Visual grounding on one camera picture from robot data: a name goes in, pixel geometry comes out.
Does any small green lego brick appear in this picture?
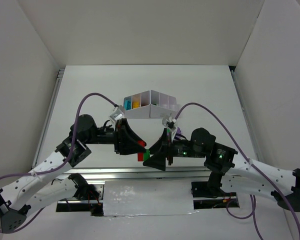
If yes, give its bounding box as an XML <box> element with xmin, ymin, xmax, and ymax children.
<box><xmin>143</xmin><ymin>149</ymin><xmax>150</xmax><ymax>161</ymax></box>

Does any small red lego brick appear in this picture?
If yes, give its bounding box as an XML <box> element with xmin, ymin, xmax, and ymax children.
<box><xmin>137</xmin><ymin>140</ymin><xmax>146</xmax><ymax>162</ymax></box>

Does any teal frog flower lego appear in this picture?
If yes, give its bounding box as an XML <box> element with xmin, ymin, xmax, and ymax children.
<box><xmin>123</xmin><ymin>97</ymin><xmax>132</xmax><ymax>111</ymax></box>

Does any yellow butterfly lego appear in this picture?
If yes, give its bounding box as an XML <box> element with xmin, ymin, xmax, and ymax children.
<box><xmin>132</xmin><ymin>102</ymin><xmax>139</xmax><ymax>109</ymax></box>

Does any light tan lego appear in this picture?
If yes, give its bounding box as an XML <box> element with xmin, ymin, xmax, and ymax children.
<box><xmin>132</xmin><ymin>101</ymin><xmax>140</xmax><ymax>108</ymax></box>

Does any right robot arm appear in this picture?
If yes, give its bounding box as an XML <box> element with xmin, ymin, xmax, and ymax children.
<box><xmin>143</xmin><ymin>127</ymin><xmax>300</xmax><ymax>212</ymax></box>

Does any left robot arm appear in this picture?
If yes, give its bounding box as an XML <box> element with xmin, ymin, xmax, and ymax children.
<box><xmin>0</xmin><ymin>114</ymin><xmax>147</xmax><ymax>234</ymax></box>

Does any white divided organizer bin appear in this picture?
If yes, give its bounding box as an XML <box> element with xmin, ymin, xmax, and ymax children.
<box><xmin>123</xmin><ymin>90</ymin><xmax>179</xmax><ymax>119</ymax></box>

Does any aluminium frame rail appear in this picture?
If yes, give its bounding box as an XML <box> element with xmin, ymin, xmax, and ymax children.
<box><xmin>32</xmin><ymin>65</ymin><xmax>266</xmax><ymax>181</ymax></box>

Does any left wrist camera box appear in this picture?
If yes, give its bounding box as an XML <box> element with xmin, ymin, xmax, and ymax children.
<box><xmin>108</xmin><ymin>105</ymin><xmax>125</xmax><ymax>125</ymax></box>

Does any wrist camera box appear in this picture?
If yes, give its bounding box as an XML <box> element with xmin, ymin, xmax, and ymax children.
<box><xmin>108</xmin><ymin>105</ymin><xmax>125</xmax><ymax>125</ymax></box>
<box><xmin>162</xmin><ymin>115</ymin><xmax>178</xmax><ymax>141</ymax></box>

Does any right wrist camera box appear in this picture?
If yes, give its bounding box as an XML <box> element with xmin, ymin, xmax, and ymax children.
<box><xmin>162</xmin><ymin>115</ymin><xmax>178</xmax><ymax>141</ymax></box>

